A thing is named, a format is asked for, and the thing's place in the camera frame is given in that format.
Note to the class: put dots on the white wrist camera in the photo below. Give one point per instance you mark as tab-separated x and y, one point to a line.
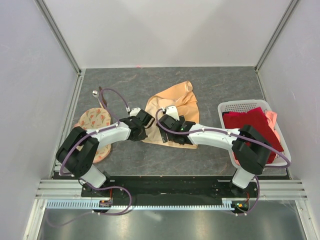
133	112
170	112

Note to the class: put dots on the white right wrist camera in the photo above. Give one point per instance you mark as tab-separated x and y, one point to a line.
170	112

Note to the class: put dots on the metal spoon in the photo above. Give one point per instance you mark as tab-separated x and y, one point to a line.
96	95

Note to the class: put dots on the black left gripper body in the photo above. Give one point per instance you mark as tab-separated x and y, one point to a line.
142	136

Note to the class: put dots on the pink cloth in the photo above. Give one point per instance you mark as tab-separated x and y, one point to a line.
272	117

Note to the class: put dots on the right aluminium frame post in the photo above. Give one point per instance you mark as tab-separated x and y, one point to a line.
276	33

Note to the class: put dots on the red cloth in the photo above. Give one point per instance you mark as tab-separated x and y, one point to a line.
252	125

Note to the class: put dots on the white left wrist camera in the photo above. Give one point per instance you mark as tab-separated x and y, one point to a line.
133	112

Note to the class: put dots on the aluminium frame post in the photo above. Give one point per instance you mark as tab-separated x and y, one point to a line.
276	33
46	13

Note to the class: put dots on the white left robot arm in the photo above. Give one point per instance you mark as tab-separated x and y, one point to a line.
77	152

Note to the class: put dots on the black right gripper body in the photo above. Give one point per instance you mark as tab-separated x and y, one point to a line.
181	120

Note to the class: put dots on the peach cloth napkin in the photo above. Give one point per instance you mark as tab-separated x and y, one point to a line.
179	100

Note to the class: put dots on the grey slotted cable duct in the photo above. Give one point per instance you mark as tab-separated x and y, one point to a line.
225	205

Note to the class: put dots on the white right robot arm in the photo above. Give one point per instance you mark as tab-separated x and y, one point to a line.
249	147

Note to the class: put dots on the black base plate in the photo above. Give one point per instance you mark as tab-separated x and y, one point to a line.
175	190

